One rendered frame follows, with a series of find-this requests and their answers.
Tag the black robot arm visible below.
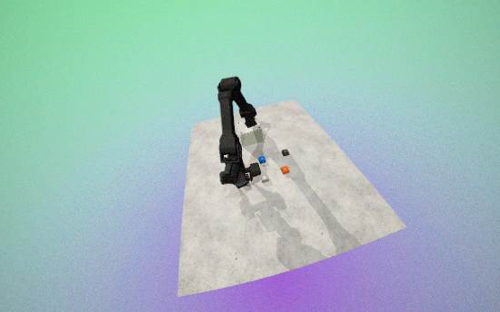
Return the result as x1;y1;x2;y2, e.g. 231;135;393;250
217;76;257;188

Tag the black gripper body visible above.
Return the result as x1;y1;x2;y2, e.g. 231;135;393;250
219;162;261;185

